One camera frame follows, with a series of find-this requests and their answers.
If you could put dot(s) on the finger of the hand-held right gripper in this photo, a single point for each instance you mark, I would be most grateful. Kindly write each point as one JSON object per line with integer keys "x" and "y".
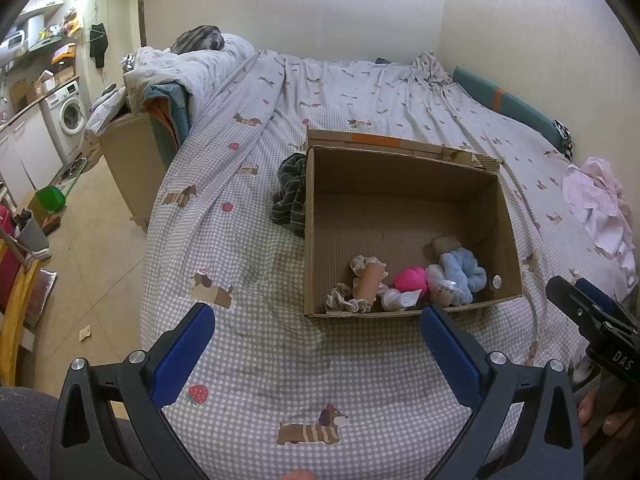
{"x": 597, "y": 295}
{"x": 567, "y": 295}

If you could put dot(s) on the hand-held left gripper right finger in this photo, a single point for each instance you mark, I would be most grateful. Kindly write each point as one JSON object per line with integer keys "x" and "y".
{"x": 452, "y": 360}

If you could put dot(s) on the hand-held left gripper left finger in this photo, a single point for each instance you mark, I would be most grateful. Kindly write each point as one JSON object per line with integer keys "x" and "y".
{"x": 182, "y": 355}

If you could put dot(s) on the white socks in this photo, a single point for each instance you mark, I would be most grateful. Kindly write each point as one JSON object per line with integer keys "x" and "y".
{"x": 397, "y": 300}

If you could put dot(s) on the bright pink soft ball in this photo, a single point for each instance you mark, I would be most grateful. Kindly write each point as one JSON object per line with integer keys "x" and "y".
{"x": 411, "y": 280}

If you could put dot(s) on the brown cardboard piece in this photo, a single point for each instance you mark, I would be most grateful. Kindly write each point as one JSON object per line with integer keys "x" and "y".
{"x": 370, "y": 282}
{"x": 445, "y": 245}

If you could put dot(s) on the beige floral scrunchie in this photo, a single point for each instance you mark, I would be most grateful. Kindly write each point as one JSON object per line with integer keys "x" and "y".
{"x": 367, "y": 261}

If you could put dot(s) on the person's right hand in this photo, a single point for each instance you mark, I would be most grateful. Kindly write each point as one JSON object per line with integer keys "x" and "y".
{"x": 587, "y": 410}

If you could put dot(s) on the person's left hand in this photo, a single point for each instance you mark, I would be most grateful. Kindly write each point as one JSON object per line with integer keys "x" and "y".
{"x": 300, "y": 475}

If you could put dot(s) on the small round cap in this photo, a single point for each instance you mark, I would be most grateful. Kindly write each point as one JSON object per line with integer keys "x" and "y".
{"x": 496, "y": 282}

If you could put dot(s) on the white fluffy scrunchie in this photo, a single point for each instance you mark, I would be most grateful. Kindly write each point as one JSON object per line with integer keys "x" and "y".
{"x": 434, "y": 274}

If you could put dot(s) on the light blue scrunchie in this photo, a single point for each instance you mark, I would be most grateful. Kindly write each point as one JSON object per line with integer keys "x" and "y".
{"x": 462, "y": 272}

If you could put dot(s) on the pale pink clothes pile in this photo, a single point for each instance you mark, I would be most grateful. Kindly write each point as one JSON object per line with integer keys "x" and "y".
{"x": 597, "y": 200}

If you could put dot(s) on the paper scrap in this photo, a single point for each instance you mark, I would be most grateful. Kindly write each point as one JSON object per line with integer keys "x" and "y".
{"x": 85, "y": 332}

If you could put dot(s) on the beige striped scrunchie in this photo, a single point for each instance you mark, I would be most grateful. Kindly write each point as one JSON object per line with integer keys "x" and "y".
{"x": 342, "y": 302}

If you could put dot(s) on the silver foil mat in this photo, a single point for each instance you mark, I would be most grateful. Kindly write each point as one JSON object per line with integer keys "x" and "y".
{"x": 42, "y": 292}

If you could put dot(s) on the black white patterned item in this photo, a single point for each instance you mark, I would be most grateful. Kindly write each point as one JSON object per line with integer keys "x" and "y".
{"x": 564, "y": 135}

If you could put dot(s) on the person's grey clothing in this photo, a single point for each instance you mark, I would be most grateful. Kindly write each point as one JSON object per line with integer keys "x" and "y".
{"x": 30, "y": 430}

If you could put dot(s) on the grey plastic bin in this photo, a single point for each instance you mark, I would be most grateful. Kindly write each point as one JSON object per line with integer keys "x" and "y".
{"x": 32, "y": 235}

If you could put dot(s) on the dark striped cloth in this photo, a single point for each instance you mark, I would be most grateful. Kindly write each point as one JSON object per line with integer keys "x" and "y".
{"x": 292, "y": 195}

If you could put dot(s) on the small cardboard floor box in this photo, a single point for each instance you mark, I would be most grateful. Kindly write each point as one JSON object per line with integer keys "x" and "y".
{"x": 45, "y": 217}

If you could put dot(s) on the large cardboard panel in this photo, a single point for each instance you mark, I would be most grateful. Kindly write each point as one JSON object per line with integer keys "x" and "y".
{"x": 135, "y": 160}

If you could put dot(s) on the red bag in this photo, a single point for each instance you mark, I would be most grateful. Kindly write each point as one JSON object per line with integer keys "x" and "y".
{"x": 5, "y": 260}

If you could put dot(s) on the green plastic bucket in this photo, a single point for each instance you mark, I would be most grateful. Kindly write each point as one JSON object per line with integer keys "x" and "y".
{"x": 52, "y": 197}

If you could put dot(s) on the metal floor rack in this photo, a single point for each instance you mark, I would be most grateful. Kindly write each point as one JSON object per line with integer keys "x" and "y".
{"x": 75, "y": 167}

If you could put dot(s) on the teal orange blanket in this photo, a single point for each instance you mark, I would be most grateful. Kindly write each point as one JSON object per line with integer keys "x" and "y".
{"x": 167, "y": 110}

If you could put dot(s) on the white kitchen cabinet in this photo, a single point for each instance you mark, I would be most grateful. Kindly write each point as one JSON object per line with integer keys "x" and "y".
{"x": 27, "y": 147}

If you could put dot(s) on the white washing machine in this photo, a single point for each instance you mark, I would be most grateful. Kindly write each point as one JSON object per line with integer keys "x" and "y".
{"x": 67, "y": 112}

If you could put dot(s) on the white printed duvet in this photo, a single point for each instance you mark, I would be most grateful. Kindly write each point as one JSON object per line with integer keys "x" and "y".
{"x": 190, "y": 67}

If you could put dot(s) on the cardboard box on counter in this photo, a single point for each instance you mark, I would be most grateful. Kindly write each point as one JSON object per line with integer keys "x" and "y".
{"x": 47, "y": 80}
{"x": 64, "y": 76}
{"x": 20, "y": 94}

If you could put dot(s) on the grey striped blanket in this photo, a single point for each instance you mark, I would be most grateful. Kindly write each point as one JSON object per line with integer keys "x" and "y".
{"x": 200, "y": 38}

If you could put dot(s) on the black hanging garment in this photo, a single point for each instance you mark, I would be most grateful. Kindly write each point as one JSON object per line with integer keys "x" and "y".
{"x": 98, "y": 42}

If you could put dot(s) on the white microwave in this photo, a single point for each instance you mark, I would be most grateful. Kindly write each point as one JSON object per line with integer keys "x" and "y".
{"x": 12, "y": 42}

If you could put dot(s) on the yellow wooden frame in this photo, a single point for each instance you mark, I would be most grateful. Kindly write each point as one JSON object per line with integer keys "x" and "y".
{"x": 15, "y": 320}

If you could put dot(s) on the cluttered wall shelf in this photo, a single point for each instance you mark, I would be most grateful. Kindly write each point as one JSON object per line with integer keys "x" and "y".
{"x": 45, "y": 35}

